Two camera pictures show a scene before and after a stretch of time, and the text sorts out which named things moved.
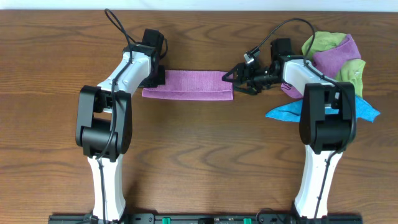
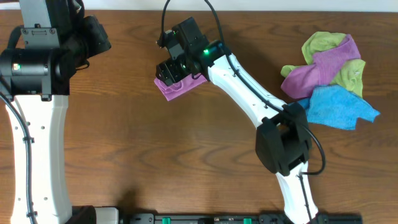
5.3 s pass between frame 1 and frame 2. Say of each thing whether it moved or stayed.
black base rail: stayed
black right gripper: moved
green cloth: stayed
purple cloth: moved
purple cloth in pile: stayed
